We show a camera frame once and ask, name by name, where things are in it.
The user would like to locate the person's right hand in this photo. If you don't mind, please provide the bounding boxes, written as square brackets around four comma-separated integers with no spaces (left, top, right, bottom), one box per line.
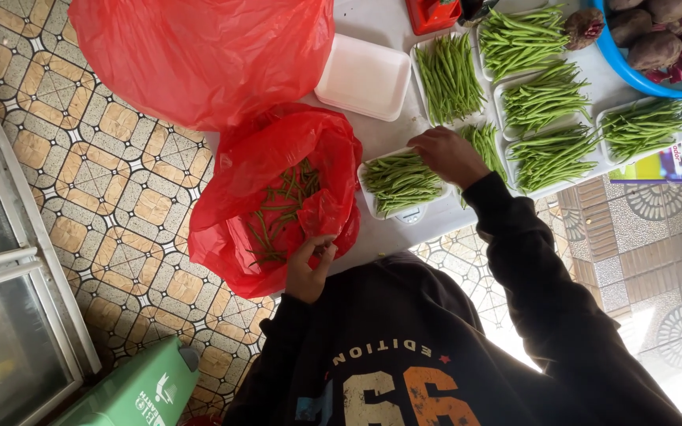
[406,125,492,191]

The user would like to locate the person's left hand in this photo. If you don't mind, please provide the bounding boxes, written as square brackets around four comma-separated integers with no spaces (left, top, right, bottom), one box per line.
[285,234,339,305]

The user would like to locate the red plastic bag with beans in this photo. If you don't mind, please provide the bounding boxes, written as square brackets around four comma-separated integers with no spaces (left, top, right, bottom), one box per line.
[187,103,364,299]

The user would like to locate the bunch of green beans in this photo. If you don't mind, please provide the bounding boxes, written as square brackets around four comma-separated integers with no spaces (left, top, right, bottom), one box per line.
[478,5,571,84]
[414,32,487,126]
[501,60,593,135]
[600,97,682,164]
[362,151,445,216]
[458,122,509,209]
[507,124,603,195]

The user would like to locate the white kitchen scale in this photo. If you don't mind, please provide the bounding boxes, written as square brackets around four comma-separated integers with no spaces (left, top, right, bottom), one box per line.
[393,203,432,226]

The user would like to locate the white foam tray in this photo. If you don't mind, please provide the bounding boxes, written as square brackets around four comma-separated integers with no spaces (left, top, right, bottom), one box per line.
[357,147,454,221]
[476,5,573,85]
[493,62,594,143]
[596,96,682,168]
[410,32,489,130]
[457,122,510,185]
[504,125,608,200]

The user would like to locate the stack of white foam trays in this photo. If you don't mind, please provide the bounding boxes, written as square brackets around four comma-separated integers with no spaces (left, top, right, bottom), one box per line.
[315,33,413,123]

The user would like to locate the red plastic box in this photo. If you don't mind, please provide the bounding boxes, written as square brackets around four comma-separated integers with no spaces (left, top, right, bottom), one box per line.
[404,0,464,36]

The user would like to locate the loose green beans in bag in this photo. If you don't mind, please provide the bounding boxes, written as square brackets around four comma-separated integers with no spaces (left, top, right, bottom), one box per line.
[245,157,323,267]

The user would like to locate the dark object with metal part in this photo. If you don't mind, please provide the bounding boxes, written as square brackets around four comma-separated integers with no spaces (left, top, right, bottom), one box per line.
[458,0,500,28]

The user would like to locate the person's black printed sweatshirt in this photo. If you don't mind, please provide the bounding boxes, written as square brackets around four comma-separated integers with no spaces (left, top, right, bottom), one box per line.
[223,172,682,426]

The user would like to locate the single dark beetroot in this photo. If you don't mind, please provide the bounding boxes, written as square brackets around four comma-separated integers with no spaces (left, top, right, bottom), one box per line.
[564,7,606,52]

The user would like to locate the blue plastic basin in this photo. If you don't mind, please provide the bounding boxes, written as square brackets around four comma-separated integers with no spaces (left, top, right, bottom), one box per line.
[590,0,682,100]

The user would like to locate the large red plastic bag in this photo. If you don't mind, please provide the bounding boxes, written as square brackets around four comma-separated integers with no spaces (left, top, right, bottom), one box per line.
[67,0,336,132]

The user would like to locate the pile of beetroots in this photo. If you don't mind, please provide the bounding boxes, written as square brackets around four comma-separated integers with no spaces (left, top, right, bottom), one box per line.
[606,0,682,88]

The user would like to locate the small red object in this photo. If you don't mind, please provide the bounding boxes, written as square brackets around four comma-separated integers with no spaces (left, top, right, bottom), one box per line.
[180,413,225,426]

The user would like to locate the green printed box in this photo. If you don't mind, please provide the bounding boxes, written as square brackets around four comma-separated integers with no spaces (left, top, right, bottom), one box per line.
[50,335,201,426]

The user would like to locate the aluminium framed glass door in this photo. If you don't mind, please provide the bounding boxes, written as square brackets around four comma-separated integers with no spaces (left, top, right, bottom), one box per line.
[0,32,103,426]

